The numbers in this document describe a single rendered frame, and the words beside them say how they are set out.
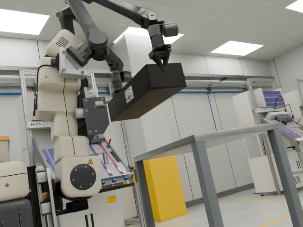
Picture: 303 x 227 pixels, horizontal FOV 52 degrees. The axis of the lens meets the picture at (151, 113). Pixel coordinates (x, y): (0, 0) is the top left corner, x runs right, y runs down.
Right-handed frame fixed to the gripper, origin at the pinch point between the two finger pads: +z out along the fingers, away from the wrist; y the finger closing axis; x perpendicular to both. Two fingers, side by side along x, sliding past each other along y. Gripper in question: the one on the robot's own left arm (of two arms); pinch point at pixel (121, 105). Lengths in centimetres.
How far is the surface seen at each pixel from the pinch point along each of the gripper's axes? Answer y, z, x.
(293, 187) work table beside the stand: -65, 60, -44
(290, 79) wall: 357, -102, -599
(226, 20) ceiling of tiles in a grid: 217, -180, -307
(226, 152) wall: 356, 40, -347
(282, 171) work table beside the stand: -64, 53, -42
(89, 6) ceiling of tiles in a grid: 196, -186, -61
